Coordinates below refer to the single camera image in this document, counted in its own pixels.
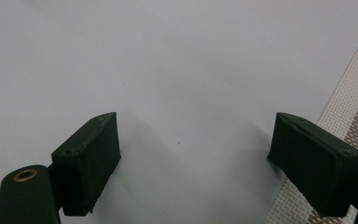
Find striped woven placemat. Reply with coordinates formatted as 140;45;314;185
262;13;358;224

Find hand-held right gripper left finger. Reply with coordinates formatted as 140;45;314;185
49;111;122;217

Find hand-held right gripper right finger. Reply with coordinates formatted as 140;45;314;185
266;111;358;218

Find pale grey table sheet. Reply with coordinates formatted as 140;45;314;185
0;0;358;224

